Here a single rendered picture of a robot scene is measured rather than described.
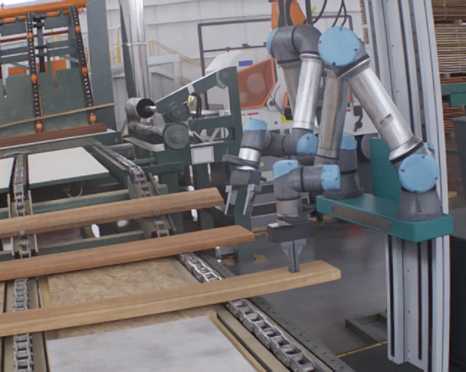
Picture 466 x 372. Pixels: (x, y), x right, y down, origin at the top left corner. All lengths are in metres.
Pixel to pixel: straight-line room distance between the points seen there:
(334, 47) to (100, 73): 5.91
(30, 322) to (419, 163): 1.17
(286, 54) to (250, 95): 4.00
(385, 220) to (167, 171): 3.26
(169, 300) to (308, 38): 1.05
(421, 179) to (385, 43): 0.70
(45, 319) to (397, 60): 1.47
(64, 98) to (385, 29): 5.63
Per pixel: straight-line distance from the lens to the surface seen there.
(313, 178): 2.08
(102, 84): 7.78
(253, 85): 6.56
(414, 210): 2.20
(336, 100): 2.17
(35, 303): 2.38
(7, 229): 3.20
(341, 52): 2.01
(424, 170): 2.03
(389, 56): 2.57
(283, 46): 2.60
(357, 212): 2.44
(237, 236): 2.71
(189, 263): 2.50
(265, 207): 6.67
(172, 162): 5.42
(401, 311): 2.73
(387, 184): 2.55
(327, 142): 2.19
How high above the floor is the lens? 1.49
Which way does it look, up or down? 10 degrees down
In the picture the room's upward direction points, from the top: 6 degrees counter-clockwise
